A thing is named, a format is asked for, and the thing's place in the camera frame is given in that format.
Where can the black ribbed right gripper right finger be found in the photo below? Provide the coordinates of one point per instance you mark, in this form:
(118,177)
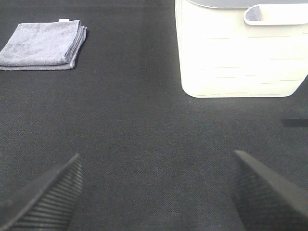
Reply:
(265,200)

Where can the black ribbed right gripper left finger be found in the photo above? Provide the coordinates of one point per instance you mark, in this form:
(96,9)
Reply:
(47,203)

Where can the grey microfibre towel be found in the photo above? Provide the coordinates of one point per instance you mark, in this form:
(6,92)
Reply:
(43,46)

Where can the white plastic basket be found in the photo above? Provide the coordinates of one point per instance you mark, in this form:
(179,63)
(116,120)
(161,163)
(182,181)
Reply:
(242,48)

